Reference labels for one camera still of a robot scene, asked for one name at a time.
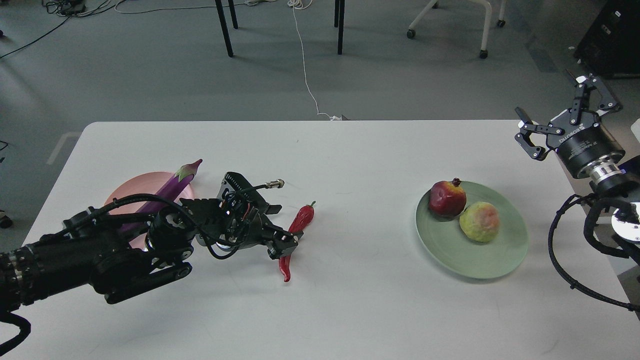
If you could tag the purple eggplant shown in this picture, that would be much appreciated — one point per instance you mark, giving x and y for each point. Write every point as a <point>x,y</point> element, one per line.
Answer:
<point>171,189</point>

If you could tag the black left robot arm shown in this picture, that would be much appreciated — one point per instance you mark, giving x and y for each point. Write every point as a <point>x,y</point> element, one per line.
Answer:
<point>137,243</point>

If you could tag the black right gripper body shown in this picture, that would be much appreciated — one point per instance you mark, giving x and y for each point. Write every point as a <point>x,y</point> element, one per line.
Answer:
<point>583,142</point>

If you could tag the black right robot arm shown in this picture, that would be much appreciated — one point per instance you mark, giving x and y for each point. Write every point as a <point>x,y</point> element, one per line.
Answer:
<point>611,225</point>

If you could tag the red chili pepper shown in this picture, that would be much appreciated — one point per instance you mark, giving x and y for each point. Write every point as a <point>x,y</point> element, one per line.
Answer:
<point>302,219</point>

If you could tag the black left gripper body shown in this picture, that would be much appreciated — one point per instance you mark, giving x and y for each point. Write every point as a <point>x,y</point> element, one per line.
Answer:
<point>236,218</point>

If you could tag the green-yellow guava fruit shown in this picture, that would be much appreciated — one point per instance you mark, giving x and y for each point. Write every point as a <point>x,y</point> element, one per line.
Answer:
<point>480,222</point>

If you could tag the black table leg pair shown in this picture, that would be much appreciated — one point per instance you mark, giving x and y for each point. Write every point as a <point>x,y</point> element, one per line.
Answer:
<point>339,23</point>

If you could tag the white rolling chair base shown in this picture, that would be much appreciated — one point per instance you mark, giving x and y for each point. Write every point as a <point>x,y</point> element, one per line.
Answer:
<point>475,18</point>

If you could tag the pink plate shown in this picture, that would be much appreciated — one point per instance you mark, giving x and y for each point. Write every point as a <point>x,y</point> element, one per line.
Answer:
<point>147,183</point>

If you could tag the red pomegranate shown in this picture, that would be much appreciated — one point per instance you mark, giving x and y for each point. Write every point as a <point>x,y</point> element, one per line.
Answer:
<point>447,198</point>

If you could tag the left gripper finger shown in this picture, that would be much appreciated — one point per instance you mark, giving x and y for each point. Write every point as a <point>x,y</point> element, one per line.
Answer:
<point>279,242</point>
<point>267,208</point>

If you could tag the black equipment case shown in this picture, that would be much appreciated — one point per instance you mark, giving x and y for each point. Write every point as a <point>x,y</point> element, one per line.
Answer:
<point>611,46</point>

